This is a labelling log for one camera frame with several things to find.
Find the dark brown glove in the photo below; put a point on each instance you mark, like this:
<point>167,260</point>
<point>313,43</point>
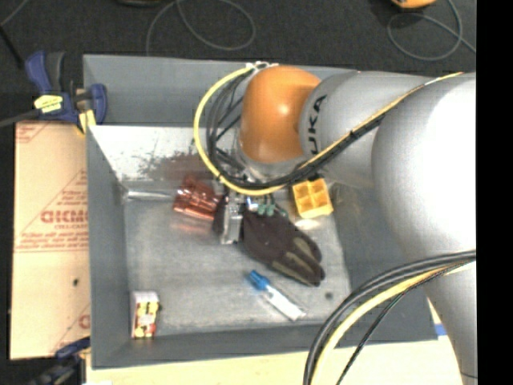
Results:
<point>276,243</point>

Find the grey metal bin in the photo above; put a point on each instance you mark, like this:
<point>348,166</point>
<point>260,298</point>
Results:
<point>200,263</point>

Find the yellow grid block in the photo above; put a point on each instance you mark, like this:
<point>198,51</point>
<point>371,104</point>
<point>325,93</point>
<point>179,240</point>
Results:
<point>312,199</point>

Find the white tube with blue cap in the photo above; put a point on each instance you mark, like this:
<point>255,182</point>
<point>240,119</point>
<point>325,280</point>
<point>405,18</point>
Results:
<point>280,298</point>

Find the small white red yellow box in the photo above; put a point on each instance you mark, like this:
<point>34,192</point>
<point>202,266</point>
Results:
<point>144,315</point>

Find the brown cardboard board, red print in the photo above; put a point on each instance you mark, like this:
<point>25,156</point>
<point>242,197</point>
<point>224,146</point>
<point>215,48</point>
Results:
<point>48,183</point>

